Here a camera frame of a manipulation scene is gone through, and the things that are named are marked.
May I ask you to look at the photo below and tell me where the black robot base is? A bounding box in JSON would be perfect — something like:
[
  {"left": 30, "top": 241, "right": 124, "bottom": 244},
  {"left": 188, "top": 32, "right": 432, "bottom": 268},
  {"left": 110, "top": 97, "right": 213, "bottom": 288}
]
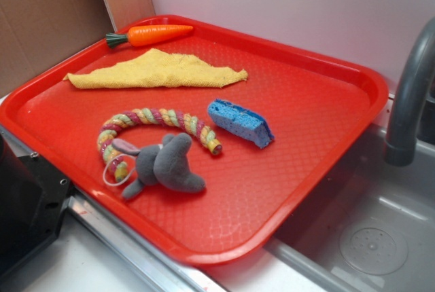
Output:
[{"left": 1, "top": 139, "right": 71, "bottom": 279}]

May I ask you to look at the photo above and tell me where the gray plastic sink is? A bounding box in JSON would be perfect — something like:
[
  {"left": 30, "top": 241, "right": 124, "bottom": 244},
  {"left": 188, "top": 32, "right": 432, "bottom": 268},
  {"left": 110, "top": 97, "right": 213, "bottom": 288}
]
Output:
[{"left": 209, "top": 126, "right": 434, "bottom": 291}]

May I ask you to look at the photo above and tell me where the brown cardboard panel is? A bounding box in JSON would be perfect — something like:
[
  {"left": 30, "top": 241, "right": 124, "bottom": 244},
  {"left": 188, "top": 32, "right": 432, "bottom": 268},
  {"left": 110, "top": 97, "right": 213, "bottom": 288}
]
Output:
[{"left": 1, "top": 0, "right": 155, "bottom": 96}]

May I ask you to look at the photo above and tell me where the blue sponge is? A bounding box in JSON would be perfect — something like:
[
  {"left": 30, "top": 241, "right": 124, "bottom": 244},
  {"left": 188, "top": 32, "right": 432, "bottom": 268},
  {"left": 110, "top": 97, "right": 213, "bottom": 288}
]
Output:
[{"left": 207, "top": 99, "right": 275, "bottom": 149}]

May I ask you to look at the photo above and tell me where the yellow cloth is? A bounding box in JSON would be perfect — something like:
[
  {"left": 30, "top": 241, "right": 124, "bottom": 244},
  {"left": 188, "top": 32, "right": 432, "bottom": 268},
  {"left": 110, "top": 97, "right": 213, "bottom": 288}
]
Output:
[{"left": 63, "top": 48, "right": 248, "bottom": 89}]

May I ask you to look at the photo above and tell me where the multicolour rope toy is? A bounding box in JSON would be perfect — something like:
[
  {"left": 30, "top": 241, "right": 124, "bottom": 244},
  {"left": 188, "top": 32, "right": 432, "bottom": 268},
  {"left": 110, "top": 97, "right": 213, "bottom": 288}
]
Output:
[{"left": 97, "top": 108, "right": 222, "bottom": 187}]

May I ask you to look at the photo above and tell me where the gray plush animal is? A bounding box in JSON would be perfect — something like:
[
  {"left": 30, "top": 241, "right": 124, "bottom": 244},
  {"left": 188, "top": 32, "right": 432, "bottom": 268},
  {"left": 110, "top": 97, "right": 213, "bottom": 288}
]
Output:
[{"left": 112, "top": 133, "right": 206, "bottom": 199}]

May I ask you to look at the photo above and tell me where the red plastic tray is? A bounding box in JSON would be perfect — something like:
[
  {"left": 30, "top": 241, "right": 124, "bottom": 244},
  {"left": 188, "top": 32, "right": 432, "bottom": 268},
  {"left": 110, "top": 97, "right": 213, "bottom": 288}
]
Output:
[{"left": 1, "top": 16, "right": 388, "bottom": 267}]

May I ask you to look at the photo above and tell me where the gray faucet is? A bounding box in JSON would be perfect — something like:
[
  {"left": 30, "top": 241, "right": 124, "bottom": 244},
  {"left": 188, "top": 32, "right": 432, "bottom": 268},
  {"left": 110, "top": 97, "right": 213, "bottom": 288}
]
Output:
[{"left": 383, "top": 19, "right": 434, "bottom": 166}]

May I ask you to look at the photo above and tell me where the orange toy carrot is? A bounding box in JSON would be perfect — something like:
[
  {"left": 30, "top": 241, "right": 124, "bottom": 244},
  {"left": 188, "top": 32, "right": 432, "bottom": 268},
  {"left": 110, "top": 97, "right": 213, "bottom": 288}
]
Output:
[{"left": 105, "top": 24, "right": 194, "bottom": 48}]

